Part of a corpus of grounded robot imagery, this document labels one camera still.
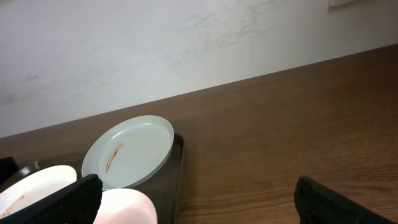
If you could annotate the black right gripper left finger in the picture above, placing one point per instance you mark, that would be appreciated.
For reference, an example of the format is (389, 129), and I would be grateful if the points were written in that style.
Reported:
(77, 203)

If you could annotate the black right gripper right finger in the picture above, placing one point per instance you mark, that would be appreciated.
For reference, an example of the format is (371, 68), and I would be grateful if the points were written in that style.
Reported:
(317, 204)

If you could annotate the pink plate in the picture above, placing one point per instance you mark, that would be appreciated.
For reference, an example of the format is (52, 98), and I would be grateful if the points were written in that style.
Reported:
(125, 206)

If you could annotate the cream white plate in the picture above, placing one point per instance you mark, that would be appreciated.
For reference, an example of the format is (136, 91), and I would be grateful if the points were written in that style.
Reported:
(35, 187)

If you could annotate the pale green plate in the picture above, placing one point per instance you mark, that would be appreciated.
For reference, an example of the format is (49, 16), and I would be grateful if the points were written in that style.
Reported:
(130, 152)

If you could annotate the black tray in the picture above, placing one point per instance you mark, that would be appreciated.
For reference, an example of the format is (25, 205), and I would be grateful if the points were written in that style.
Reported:
(8, 167)

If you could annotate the brown plastic tray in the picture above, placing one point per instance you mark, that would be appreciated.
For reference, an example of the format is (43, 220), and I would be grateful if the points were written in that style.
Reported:
(163, 188)

